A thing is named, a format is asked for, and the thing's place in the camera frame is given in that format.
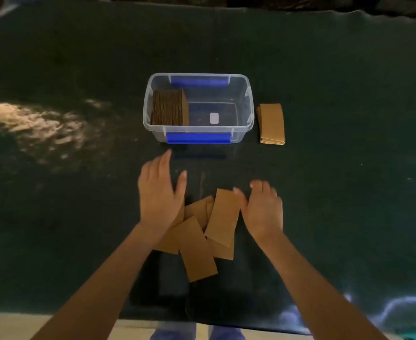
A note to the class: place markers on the person's left hand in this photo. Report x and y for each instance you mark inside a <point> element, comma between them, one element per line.
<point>158,201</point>

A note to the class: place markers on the person's right hand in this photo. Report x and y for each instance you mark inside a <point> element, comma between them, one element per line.
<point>264,215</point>

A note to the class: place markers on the cardboard stack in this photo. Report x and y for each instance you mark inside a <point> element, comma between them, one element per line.
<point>272,123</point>
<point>169,107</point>

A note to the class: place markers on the person's right forearm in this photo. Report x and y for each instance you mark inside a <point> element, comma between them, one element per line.
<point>310,290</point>

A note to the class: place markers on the person's left forearm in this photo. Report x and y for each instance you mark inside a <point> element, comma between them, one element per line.
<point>105,290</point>

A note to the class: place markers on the person's right leg blue trousers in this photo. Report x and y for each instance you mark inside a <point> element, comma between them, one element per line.
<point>227,333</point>

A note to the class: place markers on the person's leg blue trousers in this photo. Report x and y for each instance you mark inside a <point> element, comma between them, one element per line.
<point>176,332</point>
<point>227,333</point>

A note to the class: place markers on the person's left leg blue trousers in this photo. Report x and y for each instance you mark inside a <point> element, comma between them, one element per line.
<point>176,332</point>

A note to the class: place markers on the white sticker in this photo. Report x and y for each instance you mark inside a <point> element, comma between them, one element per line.
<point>214,118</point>

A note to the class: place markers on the dark green table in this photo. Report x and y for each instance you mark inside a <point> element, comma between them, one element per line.
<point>335,67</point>

